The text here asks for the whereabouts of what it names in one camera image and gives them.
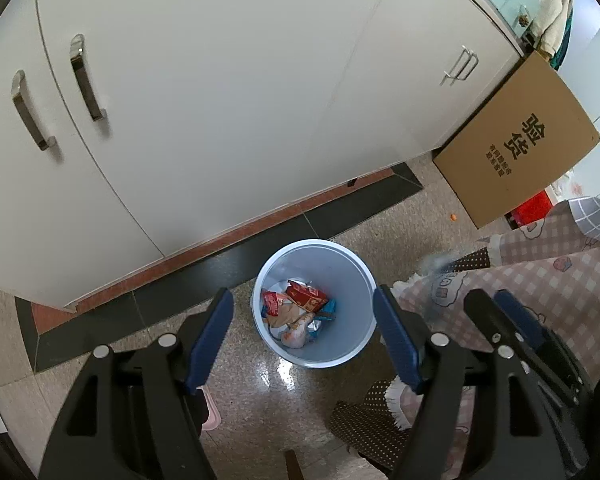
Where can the green hanging jacket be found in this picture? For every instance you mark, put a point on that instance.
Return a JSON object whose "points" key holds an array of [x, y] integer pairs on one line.
{"points": [[564, 45]]}

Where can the brown dotted cloth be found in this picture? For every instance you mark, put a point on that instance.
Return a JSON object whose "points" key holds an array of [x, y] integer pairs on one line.
{"points": [[370, 425]]}

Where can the beige hanging jacket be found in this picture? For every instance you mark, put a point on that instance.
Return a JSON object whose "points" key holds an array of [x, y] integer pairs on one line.
{"points": [[552, 17]]}

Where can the large red snack packet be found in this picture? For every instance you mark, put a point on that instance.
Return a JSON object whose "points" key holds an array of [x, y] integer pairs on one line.
{"points": [[307, 297]]}

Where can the wrappers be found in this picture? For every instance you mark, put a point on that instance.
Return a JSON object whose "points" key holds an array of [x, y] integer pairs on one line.
{"points": [[295, 332]]}

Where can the white low cabinet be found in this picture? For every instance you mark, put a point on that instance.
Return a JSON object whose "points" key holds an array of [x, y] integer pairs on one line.
{"points": [[230, 110]]}

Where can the pink checked cartoon cloth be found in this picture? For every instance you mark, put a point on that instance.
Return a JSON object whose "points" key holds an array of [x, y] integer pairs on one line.
{"points": [[555, 270]]}

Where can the blue snack packet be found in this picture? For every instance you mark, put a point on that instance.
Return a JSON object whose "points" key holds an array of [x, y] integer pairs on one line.
{"points": [[329, 308]]}

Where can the small red wrapper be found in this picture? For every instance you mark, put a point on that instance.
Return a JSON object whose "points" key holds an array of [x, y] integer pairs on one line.
{"points": [[272, 303]]}

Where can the large cardboard box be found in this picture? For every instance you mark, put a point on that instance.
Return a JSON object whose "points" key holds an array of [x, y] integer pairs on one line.
{"points": [[520, 160]]}

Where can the pink slipper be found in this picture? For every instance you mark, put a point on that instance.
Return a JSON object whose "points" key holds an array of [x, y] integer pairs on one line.
{"points": [[209, 410]]}

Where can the dark wooden table leg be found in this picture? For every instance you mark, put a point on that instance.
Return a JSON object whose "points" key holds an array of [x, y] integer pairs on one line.
{"points": [[293, 466]]}

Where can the white paper scrap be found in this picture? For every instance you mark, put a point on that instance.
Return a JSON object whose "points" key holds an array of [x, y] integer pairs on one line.
{"points": [[282, 286]]}

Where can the pine cone drawer knob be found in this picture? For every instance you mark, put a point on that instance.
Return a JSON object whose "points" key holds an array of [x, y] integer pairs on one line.
{"points": [[524, 17]]}

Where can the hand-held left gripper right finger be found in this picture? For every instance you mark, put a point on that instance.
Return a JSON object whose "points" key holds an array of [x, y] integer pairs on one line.
{"points": [[397, 340]]}

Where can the grey checked tablecloth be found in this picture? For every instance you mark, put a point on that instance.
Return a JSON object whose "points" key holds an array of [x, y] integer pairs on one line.
{"points": [[592, 217]]}

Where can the small teal drawer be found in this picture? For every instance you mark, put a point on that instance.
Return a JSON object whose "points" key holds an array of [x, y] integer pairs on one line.
{"points": [[515, 2]]}

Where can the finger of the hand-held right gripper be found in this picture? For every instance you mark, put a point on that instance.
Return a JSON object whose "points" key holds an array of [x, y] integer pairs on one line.
{"points": [[482, 315], [520, 320]]}

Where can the red plastic stool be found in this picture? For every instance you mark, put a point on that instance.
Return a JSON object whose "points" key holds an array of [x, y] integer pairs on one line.
{"points": [[530, 208]]}

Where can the light blue trash bin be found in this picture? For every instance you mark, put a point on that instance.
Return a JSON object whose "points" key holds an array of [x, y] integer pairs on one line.
{"points": [[350, 320]]}

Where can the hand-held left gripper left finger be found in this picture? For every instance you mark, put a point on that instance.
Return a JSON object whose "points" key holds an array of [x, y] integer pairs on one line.
{"points": [[210, 340]]}

